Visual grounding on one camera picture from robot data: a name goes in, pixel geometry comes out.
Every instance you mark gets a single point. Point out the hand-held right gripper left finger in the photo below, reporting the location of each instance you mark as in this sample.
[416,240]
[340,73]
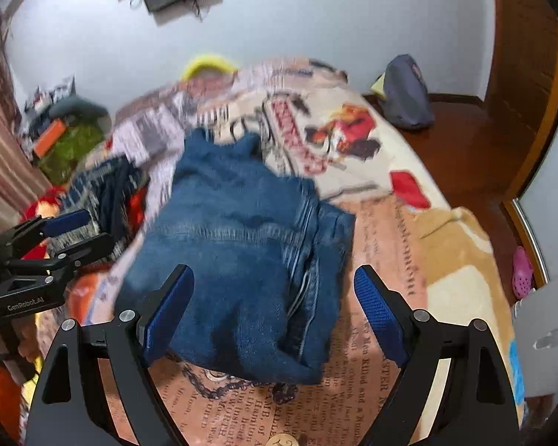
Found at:
[167,316]

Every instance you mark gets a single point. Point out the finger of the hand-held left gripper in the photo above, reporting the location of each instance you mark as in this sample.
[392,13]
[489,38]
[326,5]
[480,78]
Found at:
[67,223]
[88,247]

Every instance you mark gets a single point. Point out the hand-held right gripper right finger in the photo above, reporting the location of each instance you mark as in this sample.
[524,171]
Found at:
[381,316]

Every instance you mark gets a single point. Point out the blue denim jacket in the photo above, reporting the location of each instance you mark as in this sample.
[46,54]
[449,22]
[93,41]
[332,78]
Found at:
[232,241]

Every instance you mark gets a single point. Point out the red plush toy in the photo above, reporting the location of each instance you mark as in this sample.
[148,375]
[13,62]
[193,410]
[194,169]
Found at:
[46,204]

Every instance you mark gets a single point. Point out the dark dotted cloth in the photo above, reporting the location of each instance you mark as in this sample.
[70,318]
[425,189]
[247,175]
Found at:
[116,195]

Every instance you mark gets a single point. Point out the printed bed blanket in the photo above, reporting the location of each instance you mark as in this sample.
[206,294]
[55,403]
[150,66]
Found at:
[400,251]

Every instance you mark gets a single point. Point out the green patterned bag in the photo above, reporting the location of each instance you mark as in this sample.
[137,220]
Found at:
[74,153]

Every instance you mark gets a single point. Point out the orange box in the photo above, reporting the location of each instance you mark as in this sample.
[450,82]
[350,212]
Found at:
[50,138]

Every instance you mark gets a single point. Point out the brown striped curtain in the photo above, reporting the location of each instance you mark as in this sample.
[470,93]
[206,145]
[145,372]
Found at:
[4,139]

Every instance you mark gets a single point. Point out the printed pillow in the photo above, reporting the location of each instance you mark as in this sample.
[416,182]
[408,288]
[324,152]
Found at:
[149,125]

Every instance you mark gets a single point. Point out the pile of papers and boxes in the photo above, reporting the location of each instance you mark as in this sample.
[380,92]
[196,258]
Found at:
[46,97]

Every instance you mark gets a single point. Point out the pink slipper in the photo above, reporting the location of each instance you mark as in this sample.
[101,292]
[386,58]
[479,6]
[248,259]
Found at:
[522,272]

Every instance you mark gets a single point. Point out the silver laptop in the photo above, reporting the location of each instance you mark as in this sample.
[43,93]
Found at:
[548,334]

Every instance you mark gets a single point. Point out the yellow plush object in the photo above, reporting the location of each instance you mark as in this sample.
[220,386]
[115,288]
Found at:
[209,65]

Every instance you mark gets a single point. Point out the grey backpack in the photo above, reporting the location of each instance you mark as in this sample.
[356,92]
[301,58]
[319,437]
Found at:
[407,95]

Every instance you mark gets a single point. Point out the brown wooden door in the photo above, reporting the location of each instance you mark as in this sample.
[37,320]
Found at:
[525,79]

